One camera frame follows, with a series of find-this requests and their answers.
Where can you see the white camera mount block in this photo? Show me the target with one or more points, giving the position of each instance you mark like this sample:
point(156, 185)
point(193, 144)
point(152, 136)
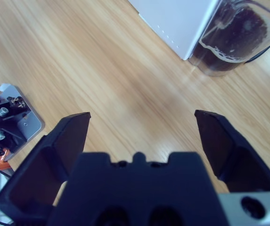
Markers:
point(31, 122)

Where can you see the white capsule coffee machine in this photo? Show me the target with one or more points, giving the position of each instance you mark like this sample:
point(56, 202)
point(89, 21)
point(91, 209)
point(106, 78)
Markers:
point(177, 23)

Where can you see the dark camera mount post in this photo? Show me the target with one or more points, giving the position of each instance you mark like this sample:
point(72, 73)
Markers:
point(5, 124)

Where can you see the glass jar of dark beans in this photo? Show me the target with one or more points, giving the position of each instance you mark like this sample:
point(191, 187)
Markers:
point(233, 42)

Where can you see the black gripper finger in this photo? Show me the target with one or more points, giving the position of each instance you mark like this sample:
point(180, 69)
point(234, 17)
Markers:
point(231, 153)
point(45, 160)

